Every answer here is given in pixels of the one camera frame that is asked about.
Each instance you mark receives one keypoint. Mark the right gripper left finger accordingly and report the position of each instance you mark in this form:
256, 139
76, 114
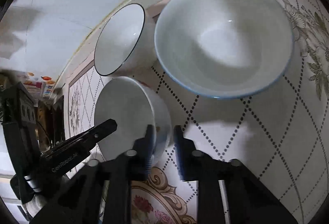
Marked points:
102, 193

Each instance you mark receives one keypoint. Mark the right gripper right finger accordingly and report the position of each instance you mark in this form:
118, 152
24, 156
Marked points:
227, 192

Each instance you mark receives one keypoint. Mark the small white bowl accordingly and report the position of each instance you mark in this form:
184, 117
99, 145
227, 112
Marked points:
134, 106

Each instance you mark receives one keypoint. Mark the floral patterned table mat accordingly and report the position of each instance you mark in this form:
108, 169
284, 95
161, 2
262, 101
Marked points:
281, 134

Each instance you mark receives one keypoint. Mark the black rimmed white bowl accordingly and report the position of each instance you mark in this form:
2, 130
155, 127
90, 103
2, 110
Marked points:
126, 43

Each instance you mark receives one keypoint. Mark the large white bowl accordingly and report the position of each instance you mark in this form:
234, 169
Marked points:
224, 49

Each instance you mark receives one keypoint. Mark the colourful wall sticker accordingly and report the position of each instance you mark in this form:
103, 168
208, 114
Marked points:
39, 87

